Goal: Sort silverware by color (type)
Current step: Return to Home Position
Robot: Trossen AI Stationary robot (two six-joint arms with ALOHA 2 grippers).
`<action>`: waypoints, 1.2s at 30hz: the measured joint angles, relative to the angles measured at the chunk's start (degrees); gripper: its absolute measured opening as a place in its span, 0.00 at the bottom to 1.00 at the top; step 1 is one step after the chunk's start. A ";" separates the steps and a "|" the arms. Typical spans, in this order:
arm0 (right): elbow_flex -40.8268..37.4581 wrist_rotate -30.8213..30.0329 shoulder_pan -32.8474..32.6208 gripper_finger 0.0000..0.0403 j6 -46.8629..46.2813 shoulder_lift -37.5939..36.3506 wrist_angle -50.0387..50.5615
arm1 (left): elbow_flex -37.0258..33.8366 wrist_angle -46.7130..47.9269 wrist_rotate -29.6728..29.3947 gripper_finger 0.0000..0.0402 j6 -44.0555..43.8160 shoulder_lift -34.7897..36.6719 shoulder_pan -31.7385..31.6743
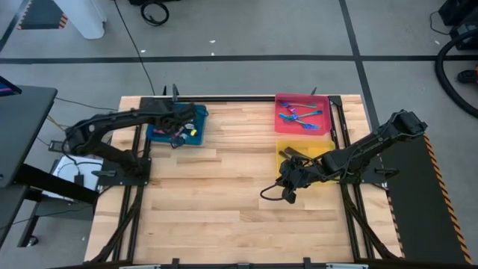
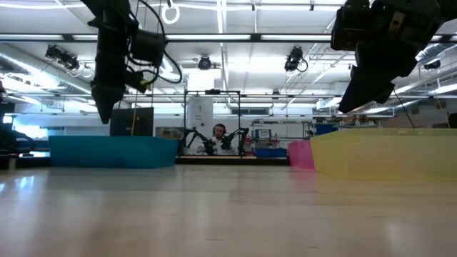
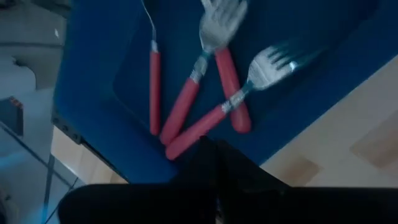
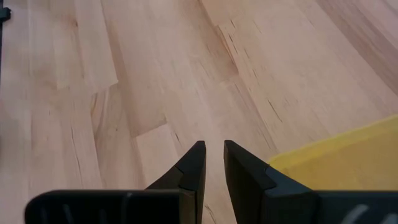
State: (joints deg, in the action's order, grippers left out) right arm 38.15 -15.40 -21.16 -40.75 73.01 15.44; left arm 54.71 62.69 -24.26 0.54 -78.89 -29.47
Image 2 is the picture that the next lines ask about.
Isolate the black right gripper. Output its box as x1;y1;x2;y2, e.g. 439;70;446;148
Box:
338;3;440;114

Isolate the thin black hanging cable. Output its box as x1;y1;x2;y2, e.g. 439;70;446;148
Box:
391;84;417;129

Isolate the black panel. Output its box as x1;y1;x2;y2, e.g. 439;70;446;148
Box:
109;106;155;138

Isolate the white column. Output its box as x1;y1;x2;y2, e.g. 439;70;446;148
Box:
186;96;215;143

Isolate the red plastic bin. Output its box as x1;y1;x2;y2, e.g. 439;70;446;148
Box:
288;139;316;171

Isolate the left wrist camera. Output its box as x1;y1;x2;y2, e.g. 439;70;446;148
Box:
130;29;166;68

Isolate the blue box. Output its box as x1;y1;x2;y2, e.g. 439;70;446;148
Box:
314;123;339;136

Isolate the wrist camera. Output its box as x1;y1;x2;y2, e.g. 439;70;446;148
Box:
130;29;166;68
331;3;376;51

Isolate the thin black station frame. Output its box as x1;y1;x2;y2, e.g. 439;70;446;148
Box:
183;90;242;158

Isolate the black ceiling device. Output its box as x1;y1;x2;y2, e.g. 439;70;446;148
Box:
44;44;81;71

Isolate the yellow plastic bin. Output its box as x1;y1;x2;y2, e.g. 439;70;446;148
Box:
309;127;457;183

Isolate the round black ceiling camera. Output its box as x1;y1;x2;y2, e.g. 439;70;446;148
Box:
197;54;213;71

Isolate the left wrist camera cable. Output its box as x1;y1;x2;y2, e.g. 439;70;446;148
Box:
135;0;184;86

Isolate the person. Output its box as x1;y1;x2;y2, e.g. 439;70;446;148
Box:
209;123;235;156

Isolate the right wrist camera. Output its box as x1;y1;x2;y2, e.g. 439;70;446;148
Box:
331;3;376;51

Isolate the silver ventilation duct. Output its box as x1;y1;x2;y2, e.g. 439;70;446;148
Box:
0;42;101;108

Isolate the yellow hanging strap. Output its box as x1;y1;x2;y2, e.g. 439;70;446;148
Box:
130;92;143;138

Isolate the blue plastic bin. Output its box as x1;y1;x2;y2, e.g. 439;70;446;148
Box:
48;135;179;169

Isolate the black overhead camera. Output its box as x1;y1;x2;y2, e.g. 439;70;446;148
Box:
283;45;308;74

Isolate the blue storage crate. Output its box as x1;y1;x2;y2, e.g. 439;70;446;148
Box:
254;147;288;158

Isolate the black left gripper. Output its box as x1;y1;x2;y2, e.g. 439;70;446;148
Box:
91;21;131;125

